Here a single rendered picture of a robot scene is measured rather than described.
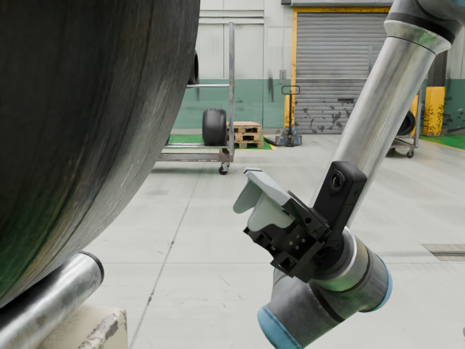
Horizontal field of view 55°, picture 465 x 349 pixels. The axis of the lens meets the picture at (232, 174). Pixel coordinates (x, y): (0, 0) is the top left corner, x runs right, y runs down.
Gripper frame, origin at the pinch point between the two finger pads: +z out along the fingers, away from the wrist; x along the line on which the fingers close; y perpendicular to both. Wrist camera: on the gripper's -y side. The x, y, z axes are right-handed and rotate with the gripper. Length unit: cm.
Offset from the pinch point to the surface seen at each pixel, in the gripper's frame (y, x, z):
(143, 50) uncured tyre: -1.4, -12.6, 24.3
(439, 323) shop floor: -1, 42, -197
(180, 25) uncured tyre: -4.2, -7.8, 21.4
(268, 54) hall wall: -214, 892, -617
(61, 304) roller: 18.9, -6.3, 12.6
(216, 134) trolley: 10, 424, -311
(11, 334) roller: 19.6, -10.4, 17.2
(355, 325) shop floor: 26, 59, -172
